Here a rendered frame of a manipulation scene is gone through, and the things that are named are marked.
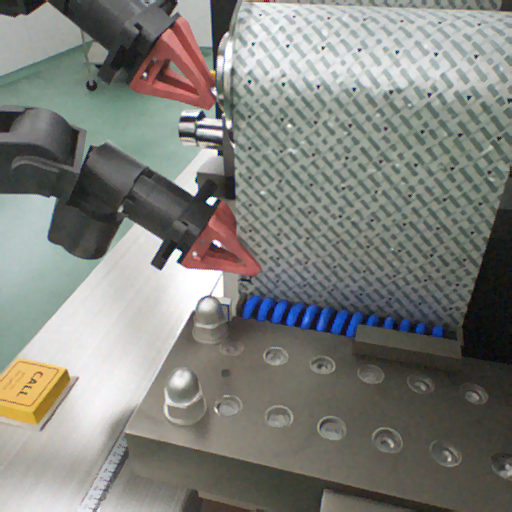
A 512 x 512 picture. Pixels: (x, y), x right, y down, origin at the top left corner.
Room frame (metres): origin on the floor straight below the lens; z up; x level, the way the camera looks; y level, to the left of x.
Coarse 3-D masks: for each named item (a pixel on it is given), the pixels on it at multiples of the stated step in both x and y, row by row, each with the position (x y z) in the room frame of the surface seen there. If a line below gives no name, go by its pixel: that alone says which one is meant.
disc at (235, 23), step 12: (240, 0) 0.47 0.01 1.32; (252, 0) 0.50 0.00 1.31; (240, 12) 0.47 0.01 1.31; (240, 24) 0.46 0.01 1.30; (228, 36) 0.45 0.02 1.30; (228, 48) 0.44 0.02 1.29; (228, 60) 0.44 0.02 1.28; (228, 72) 0.43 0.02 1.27; (228, 84) 0.43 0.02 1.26; (228, 96) 0.43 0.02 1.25; (228, 108) 0.43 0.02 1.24; (228, 120) 0.43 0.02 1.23; (228, 132) 0.44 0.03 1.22
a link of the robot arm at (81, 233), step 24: (72, 144) 0.50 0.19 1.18; (24, 168) 0.41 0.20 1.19; (48, 168) 0.42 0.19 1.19; (72, 168) 0.43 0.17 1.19; (48, 192) 0.42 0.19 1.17; (72, 216) 0.46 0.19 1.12; (96, 216) 0.46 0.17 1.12; (120, 216) 0.47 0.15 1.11; (48, 240) 0.46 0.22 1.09; (72, 240) 0.45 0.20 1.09; (96, 240) 0.45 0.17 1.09
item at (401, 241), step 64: (256, 192) 0.43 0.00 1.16; (320, 192) 0.42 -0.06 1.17; (384, 192) 0.40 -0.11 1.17; (448, 192) 0.39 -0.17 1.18; (256, 256) 0.43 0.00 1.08; (320, 256) 0.42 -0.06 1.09; (384, 256) 0.40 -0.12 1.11; (448, 256) 0.39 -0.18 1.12; (384, 320) 0.40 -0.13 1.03; (448, 320) 0.38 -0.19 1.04
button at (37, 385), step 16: (16, 368) 0.43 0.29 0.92; (32, 368) 0.43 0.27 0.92; (48, 368) 0.43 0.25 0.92; (64, 368) 0.43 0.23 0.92; (0, 384) 0.40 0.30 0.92; (16, 384) 0.40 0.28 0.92; (32, 384) 0.40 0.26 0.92; (48, 384) 0.40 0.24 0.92; (64, 384) 0.42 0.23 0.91; (0, 400) 0.38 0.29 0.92; (16, 400) 0.38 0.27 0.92; (32, 400) 0.38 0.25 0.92; (48, 400) 0.39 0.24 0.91; (0, 416) 0.38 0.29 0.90; (16, 416) 0.37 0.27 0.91; (32, 416) 0.36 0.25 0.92
